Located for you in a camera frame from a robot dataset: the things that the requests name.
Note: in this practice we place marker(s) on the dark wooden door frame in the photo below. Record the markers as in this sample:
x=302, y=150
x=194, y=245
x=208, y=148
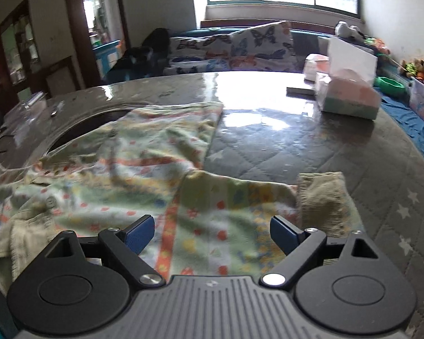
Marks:
x=74, y=24

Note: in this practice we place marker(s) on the butterfly print pillow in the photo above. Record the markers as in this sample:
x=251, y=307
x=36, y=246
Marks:
x=261, y=46

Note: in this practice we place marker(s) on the blue sheet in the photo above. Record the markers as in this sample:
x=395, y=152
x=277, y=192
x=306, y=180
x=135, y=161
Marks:
x=410, y=123

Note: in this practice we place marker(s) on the dark wooden display cabinet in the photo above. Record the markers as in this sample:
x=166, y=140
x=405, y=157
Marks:
x=7, y=60

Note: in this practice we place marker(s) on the blue cabinet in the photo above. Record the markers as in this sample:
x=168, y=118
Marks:
x=107, y=56

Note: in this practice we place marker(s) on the white plush toy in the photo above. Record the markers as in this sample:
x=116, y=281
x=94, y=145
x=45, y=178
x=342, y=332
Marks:
x=348, y=30

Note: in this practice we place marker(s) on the dark round inset hotplate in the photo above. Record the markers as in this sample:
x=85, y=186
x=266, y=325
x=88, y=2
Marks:
x=92, y=127

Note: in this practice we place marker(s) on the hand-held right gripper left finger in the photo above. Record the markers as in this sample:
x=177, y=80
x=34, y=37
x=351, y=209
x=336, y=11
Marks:
x=141, y=235

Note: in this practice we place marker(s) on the butterfly print pillows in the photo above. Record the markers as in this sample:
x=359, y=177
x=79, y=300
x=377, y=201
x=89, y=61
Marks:
x=307, y=44

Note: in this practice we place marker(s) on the butterfly print blanket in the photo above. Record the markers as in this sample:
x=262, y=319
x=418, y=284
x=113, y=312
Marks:
x=198, y=54

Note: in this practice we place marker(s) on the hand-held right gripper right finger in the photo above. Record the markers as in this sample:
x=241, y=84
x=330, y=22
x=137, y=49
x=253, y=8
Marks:
x=282, y=235

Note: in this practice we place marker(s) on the pink and green tissue box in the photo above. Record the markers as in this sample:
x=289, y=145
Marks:
x=342, y=102

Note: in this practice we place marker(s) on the white tissue sheet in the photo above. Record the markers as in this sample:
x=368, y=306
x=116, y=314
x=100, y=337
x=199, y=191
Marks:
x=353, y=56

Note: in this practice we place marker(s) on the colourful plush toys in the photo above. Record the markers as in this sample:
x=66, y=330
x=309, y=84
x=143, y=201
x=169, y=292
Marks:
x=415, y=67

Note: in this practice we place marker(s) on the wooden chair back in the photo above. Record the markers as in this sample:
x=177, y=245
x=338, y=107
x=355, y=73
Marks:
x=62, y=77

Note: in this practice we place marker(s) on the clear plastic holder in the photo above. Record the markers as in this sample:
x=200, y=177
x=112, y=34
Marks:
x=31, y=99

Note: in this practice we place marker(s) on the black bag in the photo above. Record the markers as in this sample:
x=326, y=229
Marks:
x=145, y=56

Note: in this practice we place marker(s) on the green patterned baby garment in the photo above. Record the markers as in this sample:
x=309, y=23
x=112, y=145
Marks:
x=109, y=169

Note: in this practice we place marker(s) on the pink and white packet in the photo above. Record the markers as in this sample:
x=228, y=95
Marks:
x=316, y=67

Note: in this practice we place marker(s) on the green bowl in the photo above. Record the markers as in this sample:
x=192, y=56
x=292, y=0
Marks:
x=392, y=86

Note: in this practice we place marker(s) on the small dark clip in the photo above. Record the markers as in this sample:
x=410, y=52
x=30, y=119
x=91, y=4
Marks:
x=56, y=110

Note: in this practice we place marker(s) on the orange and green toy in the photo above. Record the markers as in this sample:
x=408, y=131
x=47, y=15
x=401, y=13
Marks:
x=376, y=45

